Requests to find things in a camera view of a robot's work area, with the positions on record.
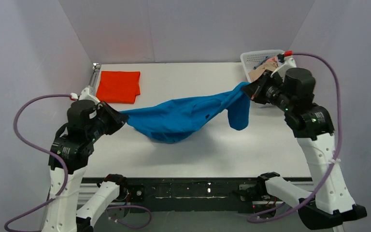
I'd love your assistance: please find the blue t shirt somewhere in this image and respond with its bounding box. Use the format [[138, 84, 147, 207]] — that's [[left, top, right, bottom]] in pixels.
[[123, 82, 250, 144]]

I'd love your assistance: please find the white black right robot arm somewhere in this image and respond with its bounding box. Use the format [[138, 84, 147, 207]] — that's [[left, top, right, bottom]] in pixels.
[[242, 68, 367, 230]]

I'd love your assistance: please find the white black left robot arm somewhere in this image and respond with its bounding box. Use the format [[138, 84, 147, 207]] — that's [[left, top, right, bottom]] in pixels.
[[42, 98, 128, 232]]

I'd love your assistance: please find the beige t shirt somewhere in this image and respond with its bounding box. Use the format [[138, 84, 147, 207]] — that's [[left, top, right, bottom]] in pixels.
[[248, 61, 278, 82]]

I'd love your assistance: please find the pink t shirt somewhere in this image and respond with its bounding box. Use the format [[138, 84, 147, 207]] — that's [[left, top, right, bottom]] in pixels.
[[266, 56, 280, 66]]

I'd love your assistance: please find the folded orange t shirt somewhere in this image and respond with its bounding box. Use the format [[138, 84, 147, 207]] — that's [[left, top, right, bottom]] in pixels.
[[96, 71, 141, 104]]

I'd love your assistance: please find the white plastic laundry basket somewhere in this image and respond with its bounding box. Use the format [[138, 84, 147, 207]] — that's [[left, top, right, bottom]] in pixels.
[[240, 49, 297, 82]]

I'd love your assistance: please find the aluminium frame rail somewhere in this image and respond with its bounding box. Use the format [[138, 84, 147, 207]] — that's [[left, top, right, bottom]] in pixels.
[[76, 182, 344, 232]]

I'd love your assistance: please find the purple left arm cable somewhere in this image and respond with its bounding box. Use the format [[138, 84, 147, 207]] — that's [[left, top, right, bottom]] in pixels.
[[4, 93, 152, 232]]

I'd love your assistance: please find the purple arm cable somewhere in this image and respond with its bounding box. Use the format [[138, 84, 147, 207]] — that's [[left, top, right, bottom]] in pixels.
[[246, 51, 343, 224], [4, 93, 152, 232]]

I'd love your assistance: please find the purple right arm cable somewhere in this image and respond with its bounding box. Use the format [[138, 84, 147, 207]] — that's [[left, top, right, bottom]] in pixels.
[[246, 51, 343, 224]]

